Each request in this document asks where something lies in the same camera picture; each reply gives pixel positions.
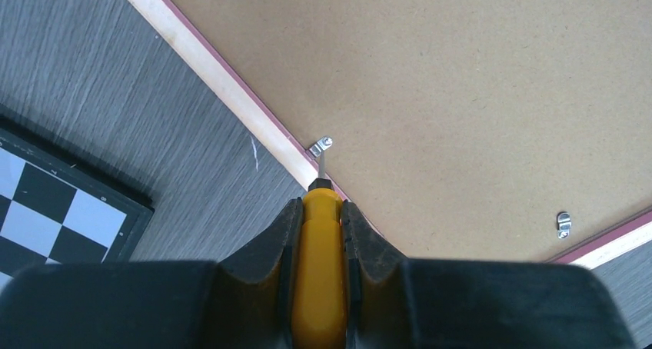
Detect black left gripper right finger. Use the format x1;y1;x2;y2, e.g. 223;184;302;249
341;201;636;348

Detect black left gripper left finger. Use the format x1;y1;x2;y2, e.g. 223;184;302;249
1;198;303;348

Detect brown frame backing board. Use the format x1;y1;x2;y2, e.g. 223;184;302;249
171;0;651;260

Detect black white checkerboard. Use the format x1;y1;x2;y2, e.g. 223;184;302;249
1;117;154;287

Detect orange handled screwdriver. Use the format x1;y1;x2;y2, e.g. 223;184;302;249
291;153;348;348

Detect pink photo frame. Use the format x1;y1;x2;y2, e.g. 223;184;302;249
128;0;651;269

